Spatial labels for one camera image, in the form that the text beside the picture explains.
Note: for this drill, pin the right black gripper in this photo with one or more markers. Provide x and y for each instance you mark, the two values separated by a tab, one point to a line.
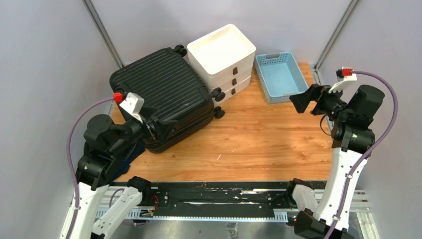
316	92

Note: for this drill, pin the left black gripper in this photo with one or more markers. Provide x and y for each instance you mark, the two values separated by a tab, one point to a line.
162	129

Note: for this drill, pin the light blue plastic basket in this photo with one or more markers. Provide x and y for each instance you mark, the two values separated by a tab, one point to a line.
280	76

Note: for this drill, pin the black ribbed hard-shell suitcase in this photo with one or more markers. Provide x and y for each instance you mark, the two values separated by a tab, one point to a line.
172	90

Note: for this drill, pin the white three-drawer storage unit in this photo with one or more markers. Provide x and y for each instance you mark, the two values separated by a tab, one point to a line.
223	59

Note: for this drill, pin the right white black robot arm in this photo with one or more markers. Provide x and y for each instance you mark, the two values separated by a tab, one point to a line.
328	218

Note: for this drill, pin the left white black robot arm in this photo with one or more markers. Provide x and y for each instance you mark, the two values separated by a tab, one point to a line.
108	144

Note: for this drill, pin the dark blue cloth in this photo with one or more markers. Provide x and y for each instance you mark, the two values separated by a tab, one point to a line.
125	165

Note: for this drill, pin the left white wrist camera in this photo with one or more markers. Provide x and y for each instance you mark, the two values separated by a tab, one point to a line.
133	104

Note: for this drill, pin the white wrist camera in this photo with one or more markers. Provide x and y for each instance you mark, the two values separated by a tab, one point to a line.
133	104
345	79

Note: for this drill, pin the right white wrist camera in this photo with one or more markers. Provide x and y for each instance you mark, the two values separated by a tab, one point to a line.
345	79

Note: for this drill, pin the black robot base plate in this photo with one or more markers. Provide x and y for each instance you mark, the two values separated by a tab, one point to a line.
219	201

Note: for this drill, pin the right aluminium frame post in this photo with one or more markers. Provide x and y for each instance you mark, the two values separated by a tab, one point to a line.
353	4

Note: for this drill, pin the aluminium frame post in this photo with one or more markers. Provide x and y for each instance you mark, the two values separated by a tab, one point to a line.
103	32
353	4

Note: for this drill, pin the left aluminium frame post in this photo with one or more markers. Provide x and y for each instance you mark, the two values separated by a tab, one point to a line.
103	32

